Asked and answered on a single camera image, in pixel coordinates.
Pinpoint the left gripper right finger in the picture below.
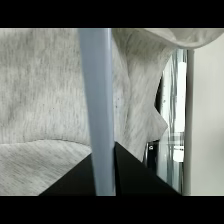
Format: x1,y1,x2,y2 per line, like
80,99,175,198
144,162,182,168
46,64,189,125
113,141,183,197

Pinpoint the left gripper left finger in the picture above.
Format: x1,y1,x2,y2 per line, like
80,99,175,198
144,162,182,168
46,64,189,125
39,152,97,197

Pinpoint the light grey long-sleeved shirt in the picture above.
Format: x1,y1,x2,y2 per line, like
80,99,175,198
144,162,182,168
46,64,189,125
0,27,224,197

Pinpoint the silver frame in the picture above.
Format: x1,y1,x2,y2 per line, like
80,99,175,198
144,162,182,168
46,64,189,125
143,48,196,196

